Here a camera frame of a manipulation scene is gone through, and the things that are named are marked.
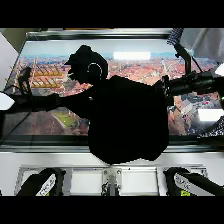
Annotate black garment with white print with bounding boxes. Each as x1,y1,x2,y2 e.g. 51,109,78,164
64,75,171,166

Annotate black and white checked garment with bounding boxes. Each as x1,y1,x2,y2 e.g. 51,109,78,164
199,116,224,138
165,28,184,46

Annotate pale grey garment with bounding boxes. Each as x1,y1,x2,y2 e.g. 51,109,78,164
179,28,224,63

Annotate silver frame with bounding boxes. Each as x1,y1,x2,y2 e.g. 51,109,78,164
0,29,224,197

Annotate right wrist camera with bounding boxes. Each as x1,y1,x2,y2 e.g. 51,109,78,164
173,43,195,76

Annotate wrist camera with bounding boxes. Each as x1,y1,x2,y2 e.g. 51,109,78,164
16,66,34,96
173,43,195,76

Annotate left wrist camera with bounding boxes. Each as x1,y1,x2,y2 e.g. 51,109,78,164
16,66,34,96

